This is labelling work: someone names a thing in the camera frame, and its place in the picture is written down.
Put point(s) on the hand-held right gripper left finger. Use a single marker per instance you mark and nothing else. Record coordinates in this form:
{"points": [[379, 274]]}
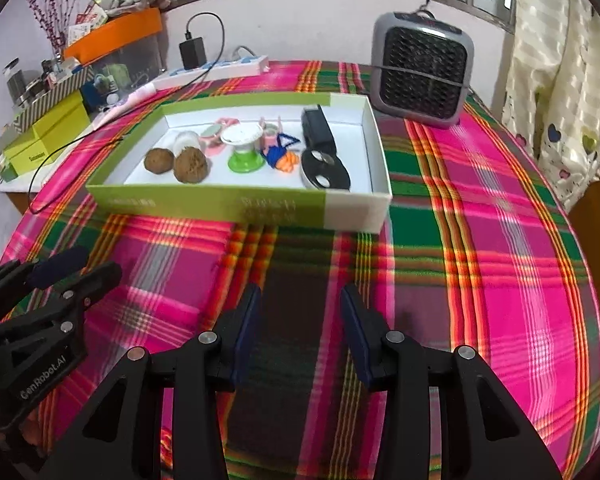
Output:
{"points": [[245, 335]]}

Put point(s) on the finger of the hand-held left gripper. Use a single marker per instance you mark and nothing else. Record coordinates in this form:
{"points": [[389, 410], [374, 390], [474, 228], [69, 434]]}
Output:
{"points": [[92, 282], [57, 265]]}

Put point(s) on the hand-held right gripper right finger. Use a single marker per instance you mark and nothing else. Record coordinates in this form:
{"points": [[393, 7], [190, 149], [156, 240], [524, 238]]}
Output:
{"points": [[355, 335]]}

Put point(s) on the green white cardboard box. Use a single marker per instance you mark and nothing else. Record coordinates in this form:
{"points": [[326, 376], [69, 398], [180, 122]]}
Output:
{"points": [[205, 205]]}

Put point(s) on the brown walnut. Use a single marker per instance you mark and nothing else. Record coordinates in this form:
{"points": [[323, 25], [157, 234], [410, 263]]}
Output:
{"points": [[159, 160], [191, 165]]}

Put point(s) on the black round disc device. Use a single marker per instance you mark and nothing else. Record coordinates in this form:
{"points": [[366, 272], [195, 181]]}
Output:
{"points": [[325, 172]]}

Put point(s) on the white ribbed jar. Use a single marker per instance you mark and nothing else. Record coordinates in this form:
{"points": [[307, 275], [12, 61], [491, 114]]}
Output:
{"points": [[185, 140]]}

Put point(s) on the green white suction cup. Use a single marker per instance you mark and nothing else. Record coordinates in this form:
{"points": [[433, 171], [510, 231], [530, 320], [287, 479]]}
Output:
{"points": [[240, 160]]}

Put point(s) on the small pink clip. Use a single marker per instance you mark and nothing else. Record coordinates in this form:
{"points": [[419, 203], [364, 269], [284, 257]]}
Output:
{"points": [[211, 134]]}

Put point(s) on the large pink clip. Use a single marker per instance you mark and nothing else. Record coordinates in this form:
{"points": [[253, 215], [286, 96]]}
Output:
{"points": [[270, 132]]}

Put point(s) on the black rectangular device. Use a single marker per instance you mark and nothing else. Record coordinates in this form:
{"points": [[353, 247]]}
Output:
{"points": [[317, 127]]}

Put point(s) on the white side shelf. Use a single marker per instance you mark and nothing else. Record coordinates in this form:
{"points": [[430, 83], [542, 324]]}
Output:
{"points": [[12, 180]]}

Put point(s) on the grey white striped box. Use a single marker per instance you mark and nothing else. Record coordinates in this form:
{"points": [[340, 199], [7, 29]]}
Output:
{"points": [[50, 97]]}

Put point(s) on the blue printed carton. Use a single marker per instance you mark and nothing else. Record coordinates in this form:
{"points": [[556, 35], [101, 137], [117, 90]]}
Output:
{"points": [[100, 90]]}

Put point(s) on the white pink tube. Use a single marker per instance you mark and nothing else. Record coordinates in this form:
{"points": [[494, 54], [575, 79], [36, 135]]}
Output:
{"points": [[130, 100]]}

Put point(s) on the dark glass jar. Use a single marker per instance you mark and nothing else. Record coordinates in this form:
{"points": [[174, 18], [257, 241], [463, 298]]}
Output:
{"points": [[12, 80]]}

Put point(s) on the clear bin with orange lid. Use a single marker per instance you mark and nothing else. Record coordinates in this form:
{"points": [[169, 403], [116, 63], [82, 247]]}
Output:
{"points": [[115, 27]]}

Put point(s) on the printed packets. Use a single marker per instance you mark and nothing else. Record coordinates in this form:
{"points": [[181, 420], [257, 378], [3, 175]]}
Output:
{"points": [[87, 20]]}

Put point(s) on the black charger adapter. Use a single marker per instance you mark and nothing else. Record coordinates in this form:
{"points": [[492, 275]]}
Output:
{"points": [[192, 52]]}

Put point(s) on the pink flower branches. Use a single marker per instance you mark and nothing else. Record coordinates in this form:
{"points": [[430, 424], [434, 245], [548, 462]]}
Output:
{"points": [[45, 10]]}

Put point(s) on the white power strip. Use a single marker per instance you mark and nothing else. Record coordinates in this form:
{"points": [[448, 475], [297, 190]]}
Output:
{"points": [[235, 66]]}

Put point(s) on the grey fan heater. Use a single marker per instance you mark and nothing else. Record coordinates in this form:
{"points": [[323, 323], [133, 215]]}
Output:
{"points": [[422, 70]]}

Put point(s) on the cream heart print curtain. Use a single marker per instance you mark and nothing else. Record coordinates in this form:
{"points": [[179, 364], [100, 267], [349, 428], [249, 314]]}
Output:
{"points": [[560, 70]]}

